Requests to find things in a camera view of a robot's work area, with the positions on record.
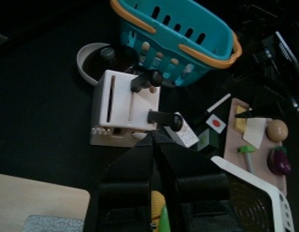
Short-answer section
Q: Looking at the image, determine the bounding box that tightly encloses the beige toy egg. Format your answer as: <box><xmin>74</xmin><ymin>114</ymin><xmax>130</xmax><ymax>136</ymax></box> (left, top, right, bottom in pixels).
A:
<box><xmin>265</xmin><ymin>119</ymin><xmax>291</xmax><ymax>143</ymax></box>

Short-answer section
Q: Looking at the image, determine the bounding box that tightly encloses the white card with red dot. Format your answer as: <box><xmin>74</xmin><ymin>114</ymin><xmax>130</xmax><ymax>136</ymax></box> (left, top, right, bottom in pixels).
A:
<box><xmin>204</xmin><ymin>113</ymin><xmax>228</xmax><ymax>134</ymax></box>

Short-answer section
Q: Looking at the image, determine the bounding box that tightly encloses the white toy slice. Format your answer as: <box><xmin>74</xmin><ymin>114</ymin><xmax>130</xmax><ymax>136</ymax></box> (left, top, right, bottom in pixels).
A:
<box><xmin>241</xmin><ymin>117</ymin><xmax>268</xmax><ymax>150</ymax></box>

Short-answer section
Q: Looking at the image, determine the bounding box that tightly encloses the yellow toy corn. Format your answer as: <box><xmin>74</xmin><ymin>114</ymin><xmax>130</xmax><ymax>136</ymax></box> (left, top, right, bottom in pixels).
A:
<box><xmin>149</xmin><ymin>189</ymin><xmax>172</xmax><ymax>232</ymax></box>

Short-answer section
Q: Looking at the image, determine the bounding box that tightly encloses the green and black cube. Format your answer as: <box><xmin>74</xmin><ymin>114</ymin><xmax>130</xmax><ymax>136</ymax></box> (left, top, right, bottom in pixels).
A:
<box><xmin>196</xmin><ymin>128</ymin><xmax>220</xmax><ymax>152</ymax></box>

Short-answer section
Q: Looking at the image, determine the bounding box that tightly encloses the purple toy eggplant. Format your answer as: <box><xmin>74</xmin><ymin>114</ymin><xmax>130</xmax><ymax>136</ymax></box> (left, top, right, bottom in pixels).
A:
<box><xmin>267</xmin><ymin>145</ymin><xmax>293</xmax><ymax>176</ymax></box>

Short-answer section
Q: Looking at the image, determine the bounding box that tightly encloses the pink cutting board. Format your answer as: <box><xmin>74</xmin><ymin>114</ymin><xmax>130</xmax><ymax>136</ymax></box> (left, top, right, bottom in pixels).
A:
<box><xmin>223</xmin><ymin>97</ymin><xmax>288</xmax><ymax>198</ymax></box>

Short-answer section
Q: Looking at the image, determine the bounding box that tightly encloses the white bowl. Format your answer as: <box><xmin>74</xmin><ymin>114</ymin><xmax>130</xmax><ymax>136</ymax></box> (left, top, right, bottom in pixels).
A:
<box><xmin>76</xmin><ymin>42</ymin><xmax>141</xmax><ymax>87</ymax></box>

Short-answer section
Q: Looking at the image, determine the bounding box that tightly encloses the black handled toy knife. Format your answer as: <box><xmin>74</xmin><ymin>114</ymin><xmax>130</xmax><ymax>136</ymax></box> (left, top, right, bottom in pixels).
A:
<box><xmin>129</xmin><ymin>70</ymin><xmax>164</xmax><ymax>93</ymax></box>

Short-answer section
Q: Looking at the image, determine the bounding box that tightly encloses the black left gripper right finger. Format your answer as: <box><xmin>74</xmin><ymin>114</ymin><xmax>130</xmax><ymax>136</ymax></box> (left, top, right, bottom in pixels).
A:
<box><xmin>153</xmin><ymin>130</ymin><xmax>245</xmax><ymax>232</ymax></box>

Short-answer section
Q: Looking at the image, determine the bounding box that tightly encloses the light wooden board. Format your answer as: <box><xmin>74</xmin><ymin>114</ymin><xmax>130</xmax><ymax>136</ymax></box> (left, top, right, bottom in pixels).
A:
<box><xmin>0</xmin><ymin>172</ymin><xmax>92</xmax><ymax>232</ymax></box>

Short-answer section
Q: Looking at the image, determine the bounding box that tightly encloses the small white printed box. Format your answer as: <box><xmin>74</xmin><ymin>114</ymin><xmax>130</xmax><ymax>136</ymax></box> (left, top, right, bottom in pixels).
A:
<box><xmin>162</xmin><ymin>111</ymin><xmax>201</xmax><ymax>149</ymax></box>

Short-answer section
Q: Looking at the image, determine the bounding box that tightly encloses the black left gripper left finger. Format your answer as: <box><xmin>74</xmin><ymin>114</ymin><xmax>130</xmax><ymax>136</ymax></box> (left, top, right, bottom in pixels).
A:
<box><xmin>84</xmin><ymin>131</ymin><xmax>156</xmax><ymax>232</ymax></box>

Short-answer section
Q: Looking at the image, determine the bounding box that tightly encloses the yellow toy cheese slice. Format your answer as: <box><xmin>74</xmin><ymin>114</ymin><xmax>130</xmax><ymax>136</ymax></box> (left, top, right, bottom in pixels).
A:
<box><xmin>233</xmin><ymin>104</ymin><xmax>253</xmax><ymax>134</ymax></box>

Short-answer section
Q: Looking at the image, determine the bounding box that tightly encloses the white blade toy knife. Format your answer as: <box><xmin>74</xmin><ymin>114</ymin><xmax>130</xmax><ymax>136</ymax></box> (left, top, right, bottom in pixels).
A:
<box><xmin>192</xmin><ymin>92</ymin><xmax>233</xmax><ymax>125</ymax></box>

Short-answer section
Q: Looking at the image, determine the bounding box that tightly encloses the black lid with gray knob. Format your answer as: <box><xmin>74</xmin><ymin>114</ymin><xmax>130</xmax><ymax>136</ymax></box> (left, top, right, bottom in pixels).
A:
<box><xmin>82</xmin><ymin>44</ymin><xmax>140</xmax><ymax>81</ymax></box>

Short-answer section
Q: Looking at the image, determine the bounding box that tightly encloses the teal basket with orange handles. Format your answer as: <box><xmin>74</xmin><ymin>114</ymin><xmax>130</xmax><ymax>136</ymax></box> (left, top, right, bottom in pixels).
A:
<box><xmin>109</xmin><ymin>0</ymin><xmax>244</xmax><ymax>89</ymax></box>

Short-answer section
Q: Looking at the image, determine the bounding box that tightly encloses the white tray with black grill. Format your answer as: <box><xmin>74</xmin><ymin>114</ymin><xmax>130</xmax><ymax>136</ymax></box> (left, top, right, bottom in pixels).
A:
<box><xmin>211</xmin><ymin>155</ymin><xmax>295</xmax><ymax>232</ymax></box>

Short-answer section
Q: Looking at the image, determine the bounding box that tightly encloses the gray patterned cloth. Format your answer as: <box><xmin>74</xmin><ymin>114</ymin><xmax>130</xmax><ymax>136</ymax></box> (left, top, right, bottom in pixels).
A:
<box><xmin>21</xmin><ymin>214</ymin><xmax>85</xmax><ymax>232</ymax></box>

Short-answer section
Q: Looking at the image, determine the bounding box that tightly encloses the black handled toy cleaver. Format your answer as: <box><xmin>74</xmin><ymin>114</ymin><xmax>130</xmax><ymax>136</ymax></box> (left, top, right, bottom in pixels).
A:
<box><xmin>146</xmin><ymin>109</ymin><xmax>185</xmax><ymax>132</ymax></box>

